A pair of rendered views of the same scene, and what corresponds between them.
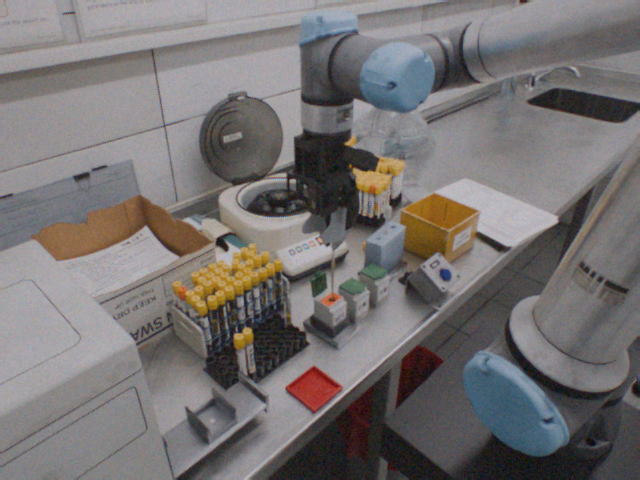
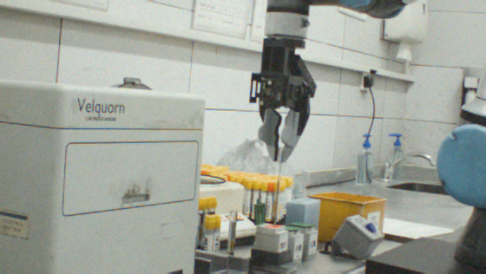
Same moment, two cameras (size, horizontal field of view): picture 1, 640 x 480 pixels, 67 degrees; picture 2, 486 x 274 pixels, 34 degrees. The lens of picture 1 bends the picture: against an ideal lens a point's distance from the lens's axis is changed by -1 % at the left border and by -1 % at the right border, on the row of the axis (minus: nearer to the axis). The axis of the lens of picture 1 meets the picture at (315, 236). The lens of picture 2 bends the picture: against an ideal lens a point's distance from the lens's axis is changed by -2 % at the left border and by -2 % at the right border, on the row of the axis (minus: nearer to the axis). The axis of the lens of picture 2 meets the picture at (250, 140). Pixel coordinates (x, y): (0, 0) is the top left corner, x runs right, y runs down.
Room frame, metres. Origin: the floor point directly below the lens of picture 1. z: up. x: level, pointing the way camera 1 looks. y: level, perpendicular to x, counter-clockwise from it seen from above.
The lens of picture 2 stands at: (-0.65, 0.41, 1.18)
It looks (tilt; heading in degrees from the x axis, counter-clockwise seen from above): 3 degrees down; 344
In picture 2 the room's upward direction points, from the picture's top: 5 degrees clockwise
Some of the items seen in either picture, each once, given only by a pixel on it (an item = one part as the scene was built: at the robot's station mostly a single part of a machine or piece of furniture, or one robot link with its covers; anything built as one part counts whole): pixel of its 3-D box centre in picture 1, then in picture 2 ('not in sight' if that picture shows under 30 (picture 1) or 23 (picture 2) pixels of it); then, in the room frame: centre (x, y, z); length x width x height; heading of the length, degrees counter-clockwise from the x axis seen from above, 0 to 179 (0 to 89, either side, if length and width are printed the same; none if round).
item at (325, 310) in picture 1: (329, 311); (271, 244); (0.70, -0.03, 0.92); 0.05 x 0.04 x 0.06; 48
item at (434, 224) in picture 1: (438, 228); (345, 218); (0.99, -0.29, 0.92); 0.13 x 0.13 x 0.10; 43
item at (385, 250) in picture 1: (384, 252); (301, 225); (0.89, -0.15, 0.92); 0.10 x 0.07 x 0.10; 142
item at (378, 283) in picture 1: (374, 285); (302, 241); (0.79, -0.12, 0.91); 0.05 x 0.04 x 0.07; 46
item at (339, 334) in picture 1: (329, 323); (270, 258); (0.70, -0.03, 0.89); 0.09 x 0.05 x 0.04; 48
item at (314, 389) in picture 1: (314, 388); not in sight; (0.55, 0.00, 0.88); 0.07 x 0.07 x 0.01; 46
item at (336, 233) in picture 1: (333, 232); (286, 136); (0.66, -0.03, 1.11); 0.06 x 0.03 x 0.09; 138
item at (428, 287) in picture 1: (426, 274); (350, 236); (0.82, -0.23, 0.92); 0.13 x 0.07 x 0.08; 46
